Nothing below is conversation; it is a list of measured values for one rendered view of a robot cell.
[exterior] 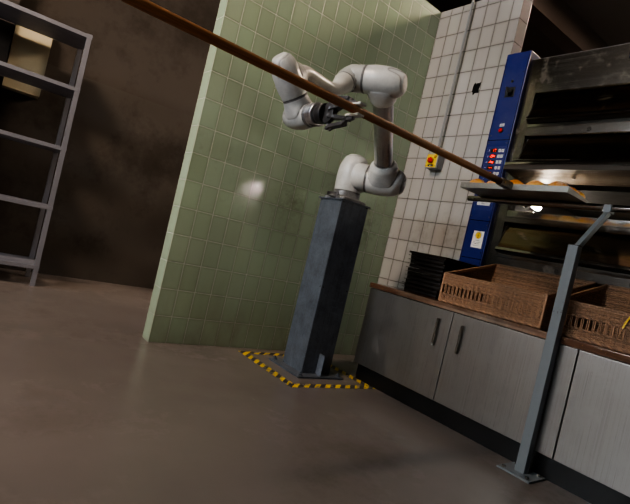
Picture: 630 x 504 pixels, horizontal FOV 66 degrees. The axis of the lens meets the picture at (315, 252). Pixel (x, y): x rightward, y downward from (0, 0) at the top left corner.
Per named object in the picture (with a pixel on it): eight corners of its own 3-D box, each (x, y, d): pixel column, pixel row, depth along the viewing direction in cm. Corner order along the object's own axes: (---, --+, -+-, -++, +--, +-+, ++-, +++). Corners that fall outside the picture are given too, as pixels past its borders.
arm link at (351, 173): (338, 192, 291) (346, 156, 291) (366, 197, 285) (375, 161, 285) (330, 187, 276) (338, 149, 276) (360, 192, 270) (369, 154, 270)
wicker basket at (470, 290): (484, 309, 284) (495, 263, 284) (585, 336, 240) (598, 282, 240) (435, 300, 253) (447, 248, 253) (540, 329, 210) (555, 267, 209)
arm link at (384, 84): (372, 180, 288) (408, 187, 281) (363, 198, 279) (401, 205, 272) (368, 56, 231) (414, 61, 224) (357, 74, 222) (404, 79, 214)
